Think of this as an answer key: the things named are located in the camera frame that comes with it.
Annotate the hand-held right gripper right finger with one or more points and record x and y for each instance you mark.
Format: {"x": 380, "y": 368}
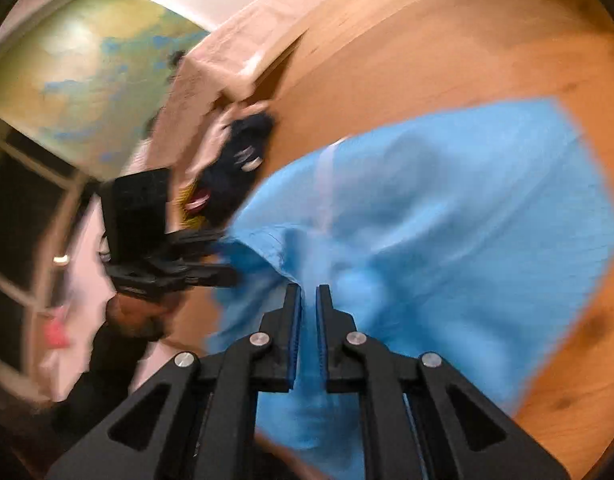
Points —
{"x": 323, "y": 330}

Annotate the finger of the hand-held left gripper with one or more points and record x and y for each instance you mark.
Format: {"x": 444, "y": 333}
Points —
{"x": 202, "y": 242}
{"x": 212, "y": 278}

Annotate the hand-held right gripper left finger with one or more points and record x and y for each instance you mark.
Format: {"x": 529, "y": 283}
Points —
{"x": 296, "y": 330}

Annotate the blue pinstriped jacket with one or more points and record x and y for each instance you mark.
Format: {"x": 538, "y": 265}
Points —
{"x": 437, "y": 235}

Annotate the person's left forearm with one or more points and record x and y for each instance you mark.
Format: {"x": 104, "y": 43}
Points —
{"x": 112, "y": 375}

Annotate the person's left hand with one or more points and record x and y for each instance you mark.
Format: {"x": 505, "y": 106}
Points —
{"x": 137, "y": 317}

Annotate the navy garment yellow pattern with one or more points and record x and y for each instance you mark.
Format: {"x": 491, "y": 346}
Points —
{"x": 232, "y": 175}

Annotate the window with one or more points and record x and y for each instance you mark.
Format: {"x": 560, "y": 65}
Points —
{"x": 17, "y": 240}

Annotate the pink object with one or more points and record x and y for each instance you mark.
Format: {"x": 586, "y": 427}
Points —
{"x": 54, "y": 332}

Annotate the white lace tablecloth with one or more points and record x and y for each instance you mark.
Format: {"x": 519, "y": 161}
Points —
{"x": 227, "y": 50}

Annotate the person's black jacket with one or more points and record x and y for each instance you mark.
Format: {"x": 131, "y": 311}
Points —
{"x": 27, "y": 440}

